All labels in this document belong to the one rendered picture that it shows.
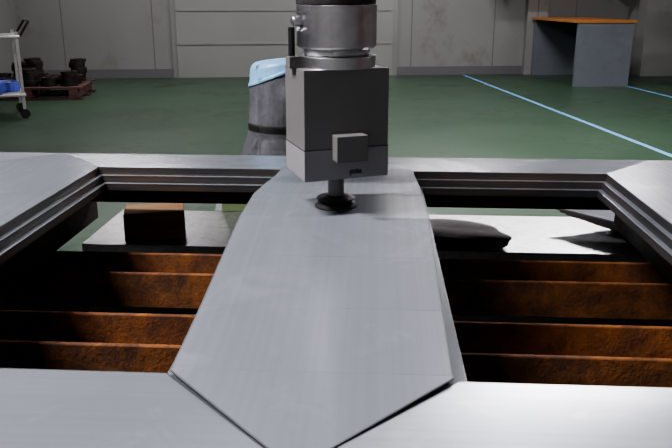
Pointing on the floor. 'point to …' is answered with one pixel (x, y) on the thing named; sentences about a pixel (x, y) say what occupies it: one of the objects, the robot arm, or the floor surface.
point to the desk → (583, 49)
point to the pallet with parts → (34, 80)
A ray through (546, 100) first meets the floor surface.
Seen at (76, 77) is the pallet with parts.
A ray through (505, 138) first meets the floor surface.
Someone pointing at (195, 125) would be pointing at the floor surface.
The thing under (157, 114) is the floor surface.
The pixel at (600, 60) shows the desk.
